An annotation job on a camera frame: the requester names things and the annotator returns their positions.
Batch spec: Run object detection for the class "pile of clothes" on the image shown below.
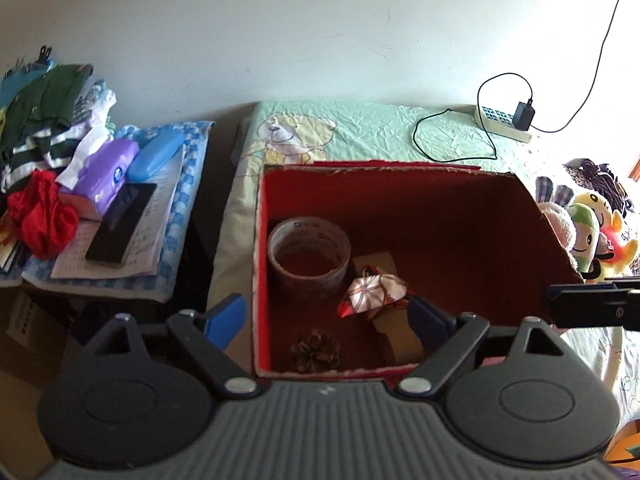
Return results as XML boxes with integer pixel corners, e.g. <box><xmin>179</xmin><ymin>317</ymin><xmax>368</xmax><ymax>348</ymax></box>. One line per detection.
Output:
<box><xmin>1</xmin><ymin>46</ymin><xmax>116</xmax><ymax>194</ymax></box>

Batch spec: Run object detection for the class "dark patterned cloth bundle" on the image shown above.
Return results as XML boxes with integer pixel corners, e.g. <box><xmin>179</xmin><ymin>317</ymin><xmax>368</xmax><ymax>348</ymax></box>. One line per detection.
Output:
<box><xmin>564</xmin><ymin>158</ymin><xmax>636</xmax><ymax>217</ymax></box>

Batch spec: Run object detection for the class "brown pine cone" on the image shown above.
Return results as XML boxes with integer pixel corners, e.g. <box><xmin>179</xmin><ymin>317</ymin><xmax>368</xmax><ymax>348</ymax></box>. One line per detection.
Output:
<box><xmin>291</xmin><ymin>330</ymin><xmax>341</xmax><ymax>374</ymax></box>

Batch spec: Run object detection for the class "pink plush rabbit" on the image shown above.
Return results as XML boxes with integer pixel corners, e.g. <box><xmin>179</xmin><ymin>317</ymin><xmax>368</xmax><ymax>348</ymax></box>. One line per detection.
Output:
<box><xmin>535</xmin><ymin>176</ymin><xmax>578</xmax><ymax>271</ymax></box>

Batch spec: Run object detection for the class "large red cardboard box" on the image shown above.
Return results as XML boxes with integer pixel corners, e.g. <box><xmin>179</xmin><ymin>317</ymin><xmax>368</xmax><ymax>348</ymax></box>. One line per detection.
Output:
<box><xmin>252</xmin><ymin>162</ymin><xmax>579</xmax><ymax>379</ymax></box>

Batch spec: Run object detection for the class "red cloth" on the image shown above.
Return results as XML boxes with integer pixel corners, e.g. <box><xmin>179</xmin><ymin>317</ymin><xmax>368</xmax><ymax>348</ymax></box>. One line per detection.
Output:
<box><xmin>8</xmin><ymin>170</ymin><xmax>79</xmax><ymax>260</ymax></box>

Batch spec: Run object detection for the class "blue glasses case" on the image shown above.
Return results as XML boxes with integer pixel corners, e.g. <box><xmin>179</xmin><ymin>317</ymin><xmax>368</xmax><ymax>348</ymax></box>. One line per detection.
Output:
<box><xmin>127</xmin><ymin>129</ymin><xmax>186</xmax><ymax>183</ymax></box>

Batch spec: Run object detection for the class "purple tissue pack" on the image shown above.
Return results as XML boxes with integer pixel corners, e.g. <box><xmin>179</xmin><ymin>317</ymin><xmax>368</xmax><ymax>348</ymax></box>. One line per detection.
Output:
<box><xmin>56</xmin><ymin>139</ymin><xmax>139</xmax><ymax>221</ymax></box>

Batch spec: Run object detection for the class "black smartphone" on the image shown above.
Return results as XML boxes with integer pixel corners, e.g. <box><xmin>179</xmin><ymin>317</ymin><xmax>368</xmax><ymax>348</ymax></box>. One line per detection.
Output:
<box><xmin>85</xmin><ymin>183</ymin><xmax>157</xmax><ymax>266</ymax></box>

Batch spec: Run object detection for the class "blue checkered cloth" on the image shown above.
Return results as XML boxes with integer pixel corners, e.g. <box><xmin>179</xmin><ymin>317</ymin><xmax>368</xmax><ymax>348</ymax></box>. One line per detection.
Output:
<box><xmin>1</xmin><ymin>122</ymin><xmax>213</xmax><ymax>302</ymax></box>

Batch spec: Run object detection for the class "clear tape roll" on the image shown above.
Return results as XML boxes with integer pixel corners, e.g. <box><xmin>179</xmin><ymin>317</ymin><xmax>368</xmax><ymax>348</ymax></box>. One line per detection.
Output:
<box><xmin>267</xmin><ymin>217</ymin><xmax>352</xmax><ymax>299</ymax></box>

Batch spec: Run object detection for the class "black charger cable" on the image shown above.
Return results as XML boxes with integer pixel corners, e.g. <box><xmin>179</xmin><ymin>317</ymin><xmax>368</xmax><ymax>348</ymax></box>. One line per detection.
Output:
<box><xmin>412</xmin><ymin>0</ymin><xmax>627</xmax><ymax>164</ymax></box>

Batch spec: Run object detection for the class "yellow red plush doll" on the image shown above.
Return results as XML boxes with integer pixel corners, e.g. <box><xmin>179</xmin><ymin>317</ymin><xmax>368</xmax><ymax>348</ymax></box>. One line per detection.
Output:
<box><xmin>574</xmin><ymin>191</ymin><xmax>639</xmax><ymax>282</ymax></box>

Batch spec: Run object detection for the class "green plush doll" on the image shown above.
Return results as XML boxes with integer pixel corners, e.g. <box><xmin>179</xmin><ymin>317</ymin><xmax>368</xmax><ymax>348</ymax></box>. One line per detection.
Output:
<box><xmin>567</xmin><ymin>203</ymin><xmax>614</xmax><ymax>282</ymax></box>

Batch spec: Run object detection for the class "pastel cartoon bed sheet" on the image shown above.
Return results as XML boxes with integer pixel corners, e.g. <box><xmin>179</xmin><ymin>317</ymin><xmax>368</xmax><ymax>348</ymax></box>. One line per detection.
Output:
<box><xmin>207</xmin><ymin>101</ymin><xmax>639</xmax><ymax>427</ymax></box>

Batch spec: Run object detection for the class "white paper sheet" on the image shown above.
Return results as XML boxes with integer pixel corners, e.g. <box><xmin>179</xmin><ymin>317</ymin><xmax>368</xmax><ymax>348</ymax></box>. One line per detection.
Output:
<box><xmin>51</xmin><ymin>150</ymin><xmax>183</xmax><ymax>281</ymax></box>

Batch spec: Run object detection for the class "black charger adapter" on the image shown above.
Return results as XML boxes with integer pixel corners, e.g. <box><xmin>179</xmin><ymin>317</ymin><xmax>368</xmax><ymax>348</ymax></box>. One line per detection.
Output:
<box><xmin>512</xmin><ymin>99</ymin><xmax>535</xmax><ymax>131</ymax></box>

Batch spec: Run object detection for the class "white power strip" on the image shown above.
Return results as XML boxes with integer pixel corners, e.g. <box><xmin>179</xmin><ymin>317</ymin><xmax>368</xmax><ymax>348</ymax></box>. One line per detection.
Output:
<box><xmin>474</xmin><ymin>105</ymin><xmax>533</xmax><ymax>143</ymax></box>

